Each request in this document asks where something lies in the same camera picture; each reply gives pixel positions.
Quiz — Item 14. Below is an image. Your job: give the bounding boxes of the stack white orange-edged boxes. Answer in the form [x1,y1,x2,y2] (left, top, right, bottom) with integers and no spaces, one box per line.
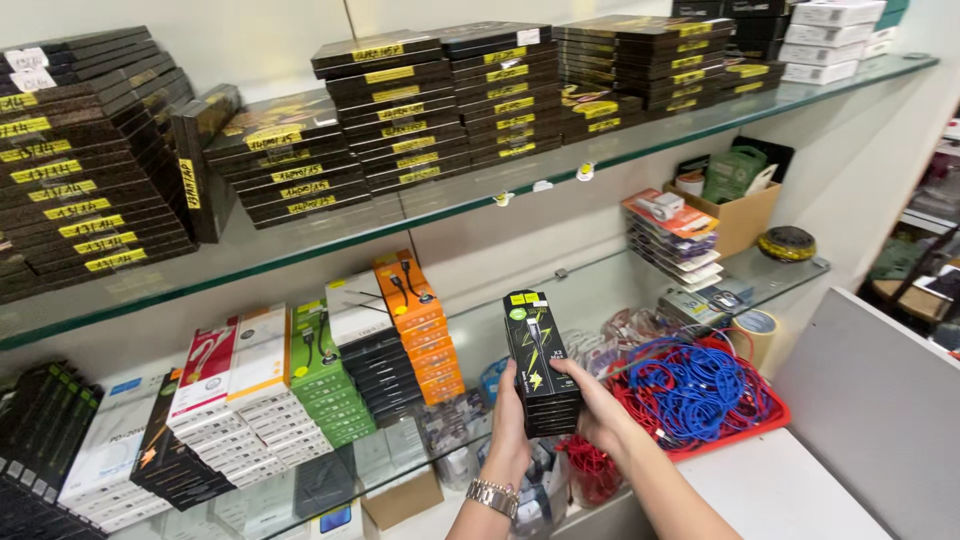
[225,303,336,468]

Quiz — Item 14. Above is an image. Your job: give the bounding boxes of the stack of green cable boxes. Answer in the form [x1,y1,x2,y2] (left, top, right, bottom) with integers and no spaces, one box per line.
[288,299,378,450]

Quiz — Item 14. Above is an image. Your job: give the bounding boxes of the stack of teal boxes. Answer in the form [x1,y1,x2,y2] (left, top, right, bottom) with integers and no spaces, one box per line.
[873,0,911,33]

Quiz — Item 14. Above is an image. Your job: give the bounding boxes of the stack red and white boxes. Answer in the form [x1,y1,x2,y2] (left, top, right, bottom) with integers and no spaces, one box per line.
[165,315,291,489]

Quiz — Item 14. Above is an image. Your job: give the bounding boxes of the person's left hand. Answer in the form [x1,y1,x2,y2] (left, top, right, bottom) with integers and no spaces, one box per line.
[469,358,533,490]

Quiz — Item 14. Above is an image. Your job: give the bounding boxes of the small brown cardboard box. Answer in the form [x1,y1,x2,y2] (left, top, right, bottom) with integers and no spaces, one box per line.
[359,468,446,533]

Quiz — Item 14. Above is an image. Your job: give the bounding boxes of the silver wristwatch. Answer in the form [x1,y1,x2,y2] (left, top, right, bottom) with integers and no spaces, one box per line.
[464,477,522,521]

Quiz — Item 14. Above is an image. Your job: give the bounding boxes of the stack white and black boxes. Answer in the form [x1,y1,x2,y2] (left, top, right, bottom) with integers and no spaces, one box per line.
[324,270,426,429]

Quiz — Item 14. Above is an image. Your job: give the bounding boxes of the heap of blue cables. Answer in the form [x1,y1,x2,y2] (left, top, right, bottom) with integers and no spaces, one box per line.
[625,336,775,445]

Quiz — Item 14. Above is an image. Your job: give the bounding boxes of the pile of small boxed goods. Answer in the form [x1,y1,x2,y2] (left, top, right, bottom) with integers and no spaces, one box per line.
[418,388,498,490]

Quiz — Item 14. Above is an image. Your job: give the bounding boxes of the pile of flat accessory packets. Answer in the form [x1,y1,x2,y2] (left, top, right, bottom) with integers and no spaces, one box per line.
[657,278,756,332]

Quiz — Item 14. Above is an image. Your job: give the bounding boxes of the stack of orange cable boxes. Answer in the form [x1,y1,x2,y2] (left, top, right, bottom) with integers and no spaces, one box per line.
[372,249,467,407]

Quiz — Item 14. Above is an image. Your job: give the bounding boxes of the pile of clear plastic packets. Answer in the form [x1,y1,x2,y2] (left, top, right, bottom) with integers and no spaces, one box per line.
[562,306,678,378]

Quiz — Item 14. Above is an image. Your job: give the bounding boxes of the long glass shelf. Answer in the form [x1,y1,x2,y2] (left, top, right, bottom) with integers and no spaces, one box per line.
[0,54,941,352]

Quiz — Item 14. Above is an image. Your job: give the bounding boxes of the white phone box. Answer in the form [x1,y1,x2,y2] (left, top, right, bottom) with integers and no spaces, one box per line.
[310,501,366,540]

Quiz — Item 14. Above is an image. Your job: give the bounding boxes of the grey counter panel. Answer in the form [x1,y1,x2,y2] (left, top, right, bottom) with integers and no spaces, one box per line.
[771,286,960,540]

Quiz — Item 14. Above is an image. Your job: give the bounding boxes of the stack black cable boxes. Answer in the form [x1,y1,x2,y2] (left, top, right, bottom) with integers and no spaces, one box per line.
[502,289,584,440]

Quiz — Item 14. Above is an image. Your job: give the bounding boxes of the red tray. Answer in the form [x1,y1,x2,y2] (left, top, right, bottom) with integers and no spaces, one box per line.
[606,336,793,462]

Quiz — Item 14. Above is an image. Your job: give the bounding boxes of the tall stack black yellow-labelled boxes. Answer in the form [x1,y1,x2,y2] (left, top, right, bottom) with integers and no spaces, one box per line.
[0,25,198,306]

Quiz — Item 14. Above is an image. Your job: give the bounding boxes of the brown cardboard box with goods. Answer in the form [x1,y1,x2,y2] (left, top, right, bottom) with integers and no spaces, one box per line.
[663,135,797,259]

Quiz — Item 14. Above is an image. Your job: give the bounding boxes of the stack black orange-print boxes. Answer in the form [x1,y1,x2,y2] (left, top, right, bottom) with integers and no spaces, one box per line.
[130,366,238,513]

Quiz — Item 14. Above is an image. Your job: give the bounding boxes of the small blue packet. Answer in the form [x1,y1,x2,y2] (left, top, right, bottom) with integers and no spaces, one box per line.
[479,357,512,407]

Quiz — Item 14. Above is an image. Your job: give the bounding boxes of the person's right hand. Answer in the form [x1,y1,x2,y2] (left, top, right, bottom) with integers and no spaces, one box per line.
[550,357,648,463]

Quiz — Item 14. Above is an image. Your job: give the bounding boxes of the cluttered background table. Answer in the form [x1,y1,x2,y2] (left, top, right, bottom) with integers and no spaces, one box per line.
[858,116,960,355]

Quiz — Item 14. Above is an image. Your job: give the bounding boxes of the stack black green-striped boxes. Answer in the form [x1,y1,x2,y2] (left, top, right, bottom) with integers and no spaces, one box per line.
[0,360,105,540]

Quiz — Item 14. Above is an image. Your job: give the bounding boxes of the stack of white boxes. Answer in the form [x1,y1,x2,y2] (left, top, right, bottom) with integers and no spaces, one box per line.
[777,0,900,87]

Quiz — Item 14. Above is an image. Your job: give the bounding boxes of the round black yellow spool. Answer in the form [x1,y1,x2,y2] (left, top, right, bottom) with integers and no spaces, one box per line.
[755,225,818,264]

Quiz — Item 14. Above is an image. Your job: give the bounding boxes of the clear bag of red cables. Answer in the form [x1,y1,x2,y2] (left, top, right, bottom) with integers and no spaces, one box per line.
[558,434,625,509]

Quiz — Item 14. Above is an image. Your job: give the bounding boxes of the stack of orange charger packets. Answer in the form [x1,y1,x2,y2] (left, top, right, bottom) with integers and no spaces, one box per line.
[620,187,726,294]

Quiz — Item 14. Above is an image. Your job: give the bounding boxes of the upright black yellow-labelled box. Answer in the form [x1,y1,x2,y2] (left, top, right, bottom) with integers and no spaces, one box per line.
[170,83,243,244]

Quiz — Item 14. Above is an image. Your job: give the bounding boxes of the short glass shelf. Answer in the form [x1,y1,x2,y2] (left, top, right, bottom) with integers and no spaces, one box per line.
[97,247,831,540]

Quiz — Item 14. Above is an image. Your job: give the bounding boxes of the stack white power bank boxes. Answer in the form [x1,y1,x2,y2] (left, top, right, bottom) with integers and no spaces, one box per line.
[57,370,175,534]

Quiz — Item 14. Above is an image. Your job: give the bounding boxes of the beige tape roll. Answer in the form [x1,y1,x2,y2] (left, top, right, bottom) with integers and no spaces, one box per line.
[730,308,780,370]

